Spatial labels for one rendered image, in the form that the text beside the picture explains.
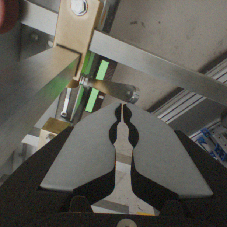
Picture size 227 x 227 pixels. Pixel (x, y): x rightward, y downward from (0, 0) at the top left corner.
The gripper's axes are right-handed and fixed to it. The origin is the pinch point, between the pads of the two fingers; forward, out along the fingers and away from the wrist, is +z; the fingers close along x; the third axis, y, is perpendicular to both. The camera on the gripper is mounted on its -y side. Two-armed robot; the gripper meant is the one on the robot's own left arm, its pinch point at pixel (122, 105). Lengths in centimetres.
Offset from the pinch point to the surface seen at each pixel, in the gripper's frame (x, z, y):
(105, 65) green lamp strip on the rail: -4.0, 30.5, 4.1
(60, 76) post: -6.4, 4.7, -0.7
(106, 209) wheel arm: -3, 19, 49
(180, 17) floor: 35, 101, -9
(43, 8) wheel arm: -11.0, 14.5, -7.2
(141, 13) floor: 12, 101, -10
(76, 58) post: -6.2, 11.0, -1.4
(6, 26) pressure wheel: -14.9, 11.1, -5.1
